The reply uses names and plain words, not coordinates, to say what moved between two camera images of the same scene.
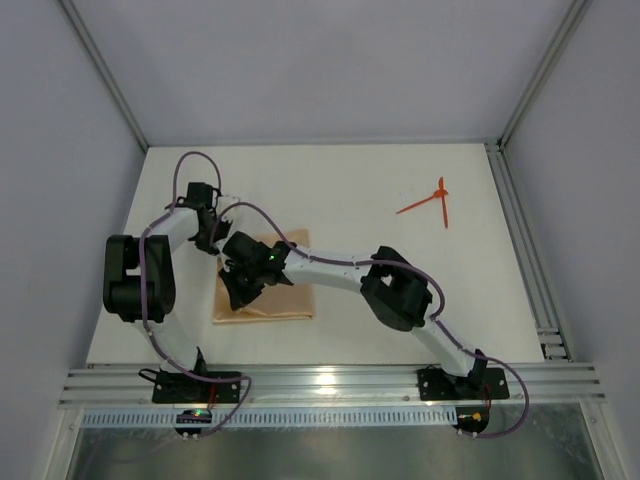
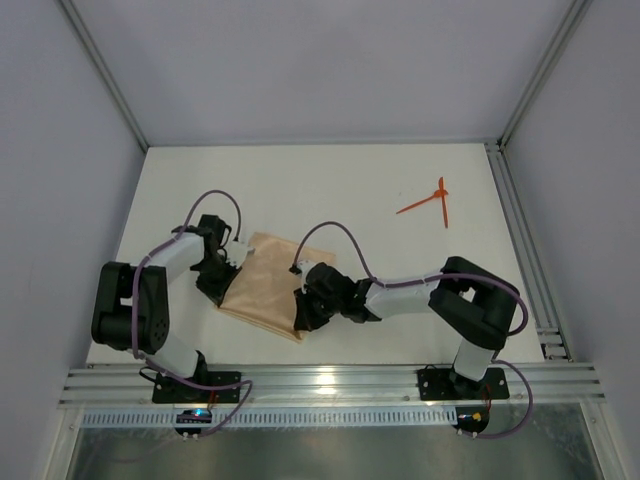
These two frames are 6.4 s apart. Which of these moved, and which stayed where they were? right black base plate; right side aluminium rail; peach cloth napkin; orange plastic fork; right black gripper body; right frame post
Moved: peach cloth napkin; right black gripper body
Stayed: orange plastic fork; right black base plate; right frame post; right side aluminium rail
